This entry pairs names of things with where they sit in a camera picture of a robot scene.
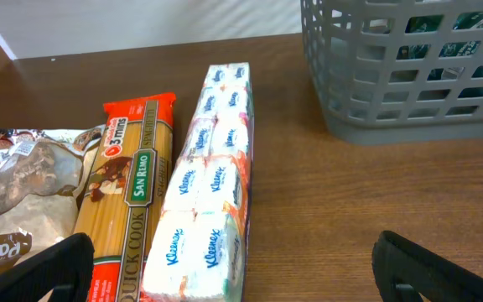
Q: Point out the orange spaghetti packet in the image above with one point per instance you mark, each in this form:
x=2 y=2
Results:
x=125 y=192

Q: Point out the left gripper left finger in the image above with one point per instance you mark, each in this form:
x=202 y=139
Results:
x=64 y=271

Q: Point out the green coffee bag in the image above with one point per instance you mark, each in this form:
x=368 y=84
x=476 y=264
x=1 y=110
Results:
x=424 y=24

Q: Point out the grey plastic basket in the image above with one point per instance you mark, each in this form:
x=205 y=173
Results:
x=368 y=96

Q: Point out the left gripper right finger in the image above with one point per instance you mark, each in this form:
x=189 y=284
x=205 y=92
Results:
x=405 y=271

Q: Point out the brown white pastry bag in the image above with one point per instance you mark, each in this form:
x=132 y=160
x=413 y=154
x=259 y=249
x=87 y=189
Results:
x=42 y=172

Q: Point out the Kleenex tissue multipack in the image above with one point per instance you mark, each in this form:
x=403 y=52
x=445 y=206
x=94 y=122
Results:
x=199 y=248

